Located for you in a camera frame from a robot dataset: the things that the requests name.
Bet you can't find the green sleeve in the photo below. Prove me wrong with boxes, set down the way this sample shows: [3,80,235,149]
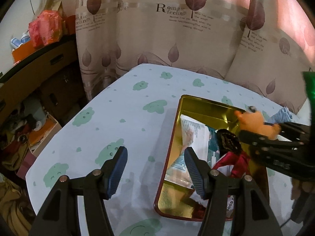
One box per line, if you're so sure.
[302,71,315,104]

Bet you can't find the blue cloud pattern tablecloth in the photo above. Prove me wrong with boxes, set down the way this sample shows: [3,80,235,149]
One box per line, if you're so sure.
[25,63,313,236]

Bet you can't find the orange box on cabinet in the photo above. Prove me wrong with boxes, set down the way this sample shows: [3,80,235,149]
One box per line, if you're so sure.
[12,41,36,63]

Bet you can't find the cardboard box with clutter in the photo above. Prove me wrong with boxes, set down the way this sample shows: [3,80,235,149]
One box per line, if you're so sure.
[1,99,61,180]

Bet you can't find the blue capped bottle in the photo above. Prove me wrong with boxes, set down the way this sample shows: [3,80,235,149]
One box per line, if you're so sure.
[10,38,23,49]

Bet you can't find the orange rubber dinosaur toy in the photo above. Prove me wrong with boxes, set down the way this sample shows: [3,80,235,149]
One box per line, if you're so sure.
[234,106,281,140]

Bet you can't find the red gold tin box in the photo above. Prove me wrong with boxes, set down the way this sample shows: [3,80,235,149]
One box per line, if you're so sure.
[153,94,270,222]

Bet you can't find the light blue folded towel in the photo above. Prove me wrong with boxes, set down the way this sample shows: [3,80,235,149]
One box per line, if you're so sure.
[266,107,293,124]

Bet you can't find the dark wooden cabinet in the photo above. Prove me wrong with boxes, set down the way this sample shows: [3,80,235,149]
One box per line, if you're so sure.
[1,35,88,125]

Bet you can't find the white green wipes packet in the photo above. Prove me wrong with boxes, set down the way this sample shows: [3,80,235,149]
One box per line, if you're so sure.
[164,114,220,189]

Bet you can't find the red plastic bag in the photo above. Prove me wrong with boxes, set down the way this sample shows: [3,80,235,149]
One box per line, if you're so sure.
[28,10,63,49]

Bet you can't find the beige leaf print curtain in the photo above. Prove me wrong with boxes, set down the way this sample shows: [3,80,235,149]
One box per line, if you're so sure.
[44,0,315,114]

